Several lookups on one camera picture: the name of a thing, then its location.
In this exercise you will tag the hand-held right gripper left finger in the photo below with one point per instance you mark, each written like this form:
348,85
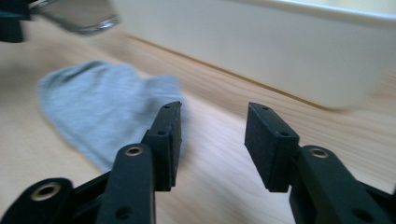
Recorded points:
137,180

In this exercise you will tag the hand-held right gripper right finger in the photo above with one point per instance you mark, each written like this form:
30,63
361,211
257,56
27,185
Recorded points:
274,155

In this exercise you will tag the silver metal tray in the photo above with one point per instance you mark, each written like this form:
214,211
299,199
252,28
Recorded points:
81,15

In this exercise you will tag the grey sock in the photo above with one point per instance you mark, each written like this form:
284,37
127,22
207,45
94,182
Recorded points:
93,105

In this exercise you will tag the white compartment box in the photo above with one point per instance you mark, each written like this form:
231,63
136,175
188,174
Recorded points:
280,46

